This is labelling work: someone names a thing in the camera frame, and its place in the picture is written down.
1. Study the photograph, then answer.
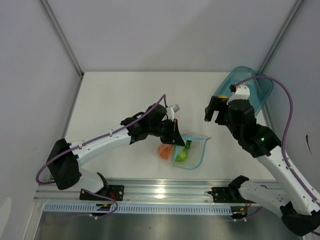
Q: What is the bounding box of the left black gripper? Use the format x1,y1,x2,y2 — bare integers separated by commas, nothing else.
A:
148,118,185,147

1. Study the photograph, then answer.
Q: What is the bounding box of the dark green toy pepper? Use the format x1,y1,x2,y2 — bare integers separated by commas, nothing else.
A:
184,140,192,151

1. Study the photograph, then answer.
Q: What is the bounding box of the orange toy pumpkin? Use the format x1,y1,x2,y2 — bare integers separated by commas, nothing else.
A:
157,143,174,160

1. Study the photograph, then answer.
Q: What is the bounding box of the light green toy fruit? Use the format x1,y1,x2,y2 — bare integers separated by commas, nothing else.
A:
174,149,189,163

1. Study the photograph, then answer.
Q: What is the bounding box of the clear zip top bag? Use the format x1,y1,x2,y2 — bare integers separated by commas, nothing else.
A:
157,133,212,171

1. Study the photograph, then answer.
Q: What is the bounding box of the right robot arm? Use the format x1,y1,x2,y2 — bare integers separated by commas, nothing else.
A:
204,96,320,237

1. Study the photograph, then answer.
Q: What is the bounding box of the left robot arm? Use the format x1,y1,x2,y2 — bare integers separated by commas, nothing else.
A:
47,104,185,200

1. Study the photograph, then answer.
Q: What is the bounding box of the teal plastic bin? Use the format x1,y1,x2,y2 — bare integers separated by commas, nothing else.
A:
214,66,274,116

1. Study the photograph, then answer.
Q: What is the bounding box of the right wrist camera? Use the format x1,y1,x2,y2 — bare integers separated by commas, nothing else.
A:
228,84,250,102

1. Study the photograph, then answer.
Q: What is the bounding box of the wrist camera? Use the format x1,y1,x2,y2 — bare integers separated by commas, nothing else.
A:
166,104,180,121
228,84,250,102

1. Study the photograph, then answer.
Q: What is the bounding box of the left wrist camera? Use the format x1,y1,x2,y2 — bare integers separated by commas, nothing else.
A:
166,104,180,121

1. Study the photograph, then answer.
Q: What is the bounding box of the aluminium mounting rail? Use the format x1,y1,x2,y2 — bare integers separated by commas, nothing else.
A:
33,178,231,205

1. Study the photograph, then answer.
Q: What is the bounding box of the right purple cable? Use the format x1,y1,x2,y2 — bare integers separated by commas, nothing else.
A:
229,75,320,236

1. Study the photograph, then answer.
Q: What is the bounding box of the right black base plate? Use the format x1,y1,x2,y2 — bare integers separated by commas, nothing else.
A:
207,187,246,204

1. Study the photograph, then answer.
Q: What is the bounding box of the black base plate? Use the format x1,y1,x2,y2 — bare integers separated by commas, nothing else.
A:
207,187,246,204
79,185,125,202

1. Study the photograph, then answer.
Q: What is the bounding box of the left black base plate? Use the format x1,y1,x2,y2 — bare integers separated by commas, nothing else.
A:
79,185,125,202

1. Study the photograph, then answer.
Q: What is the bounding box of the right frame post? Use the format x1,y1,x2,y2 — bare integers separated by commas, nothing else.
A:
257,0,308,74

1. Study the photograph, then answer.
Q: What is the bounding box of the frame post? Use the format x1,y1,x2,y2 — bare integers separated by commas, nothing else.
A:
257,0,308,74
38,0,84,79

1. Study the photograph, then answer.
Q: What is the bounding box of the slotted cable duct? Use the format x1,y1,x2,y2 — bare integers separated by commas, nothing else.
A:
43,202,233,216

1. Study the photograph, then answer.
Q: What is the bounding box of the left frame post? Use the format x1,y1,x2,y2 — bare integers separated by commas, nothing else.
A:
38,0,84,79

